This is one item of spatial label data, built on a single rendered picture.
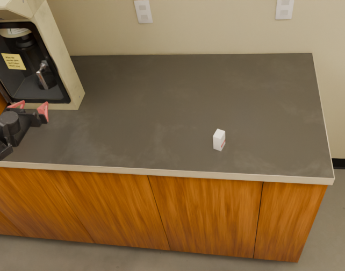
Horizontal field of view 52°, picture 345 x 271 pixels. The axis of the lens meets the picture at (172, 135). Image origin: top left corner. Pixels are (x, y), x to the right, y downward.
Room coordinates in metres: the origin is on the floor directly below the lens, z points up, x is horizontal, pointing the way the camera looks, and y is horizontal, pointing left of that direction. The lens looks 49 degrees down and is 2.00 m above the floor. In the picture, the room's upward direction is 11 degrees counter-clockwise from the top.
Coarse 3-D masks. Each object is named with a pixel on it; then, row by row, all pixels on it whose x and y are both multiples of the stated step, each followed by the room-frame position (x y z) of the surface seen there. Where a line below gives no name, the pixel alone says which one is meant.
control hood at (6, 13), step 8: (0, 0) 1.12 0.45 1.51; (8, 0) 1.11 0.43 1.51; (16, 0) 1.13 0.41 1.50; (24, 0) 1.17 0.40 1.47; (0, 8) 1.08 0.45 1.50; (8, 8) 1.08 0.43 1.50; (16, 8) 1.11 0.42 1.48; (24, 8) 1.15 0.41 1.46; (0, 16) 1.15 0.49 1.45; (8, 16) 1.14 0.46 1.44; (16, 16) 1.13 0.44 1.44; (24, 16) 1.14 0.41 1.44; (32, 16) 1.17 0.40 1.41
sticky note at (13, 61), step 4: (4, 56) 1.22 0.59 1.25; (8, 56) 1.22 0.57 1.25; (12, 56) 1.21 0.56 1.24; (16, 56) 1.21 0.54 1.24; (8, 60) 1.22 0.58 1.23; (12, 60) 1.22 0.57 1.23; (16, 60) 1.21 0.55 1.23; (20, 60) 1.21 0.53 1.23; (8, 64) 1.23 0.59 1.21; (12, 64) 1.22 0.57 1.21; (16, 64) 1.22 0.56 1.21; (20, 64) 1.21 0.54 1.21; (12, 68) 1.22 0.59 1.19; (16, 68) 1.22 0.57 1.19; (20, 68) 1.21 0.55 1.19; (24, 68) 1.21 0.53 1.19
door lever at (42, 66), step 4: (40, 64) 1.18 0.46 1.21; (44, 64) 1.18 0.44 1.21; (40, 68) 1.16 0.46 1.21; (44, 68) 1.18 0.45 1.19; (36, 72) 1.14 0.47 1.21; (40, 72) 1.14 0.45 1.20; (40, 76) 1.13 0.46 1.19; (40, 80) 1.14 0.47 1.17; (44, 80) 1.14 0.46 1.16; (44, 84) 1.13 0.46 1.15
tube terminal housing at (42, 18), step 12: (36, 0) 1.23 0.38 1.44; (36, 12) 1.20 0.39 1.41; (48, 12) 1.27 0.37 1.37; (36, 24) 1.18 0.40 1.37; (48, 24) 1.24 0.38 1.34; (48, 36) 1.21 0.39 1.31; (60, 36) 1.28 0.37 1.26; (48, 48) 1.18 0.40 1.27; (60, 48) 1.25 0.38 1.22; (60, 60) 1.21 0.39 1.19; (60, 72) 1.18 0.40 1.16; (72, 72) 1.26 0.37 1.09; (72, 84) 1.22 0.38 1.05; (72, 96) 1.18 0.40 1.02; (24, 108) 1.25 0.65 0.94; (36, 108) 1.24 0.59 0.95; (48, 108) 1.22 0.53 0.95; (60, 108) 1.20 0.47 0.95; (72, 108) 1.19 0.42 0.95
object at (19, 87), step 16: (0, 32) 1.21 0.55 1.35; (16, 32) 1.19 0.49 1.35; (32, 32) 1.18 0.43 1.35; (0, 48) 1.22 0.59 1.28; (16, 48) 1.21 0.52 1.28; (32, 48) 1.19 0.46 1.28; (0, 64) 1.24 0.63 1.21; (32, 64) 1.20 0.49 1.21; (48, 64) 1.18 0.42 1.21; (0, 80) 1.25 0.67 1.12; (16, 80) 1.23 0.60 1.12; (32, 80) 1.21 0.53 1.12; (48, 80) 1.19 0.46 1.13; (16, 96) 1.24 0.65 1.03; (32, 96) 1.22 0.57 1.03; (48, 96) 1.20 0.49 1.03; (64, 96) 1.17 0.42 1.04
